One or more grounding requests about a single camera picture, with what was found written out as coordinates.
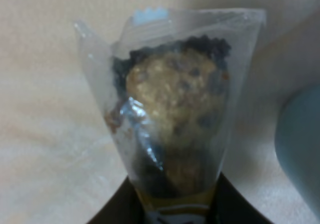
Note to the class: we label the chocolate balls clear packet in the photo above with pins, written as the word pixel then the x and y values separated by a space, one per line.
pixel 168 91

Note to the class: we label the light blue cup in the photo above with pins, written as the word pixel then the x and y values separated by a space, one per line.
pixel 297 144

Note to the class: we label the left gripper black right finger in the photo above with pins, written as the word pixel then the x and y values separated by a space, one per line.
pixel 230 207

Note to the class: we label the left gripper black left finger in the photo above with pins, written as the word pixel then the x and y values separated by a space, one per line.
pixel 124 207

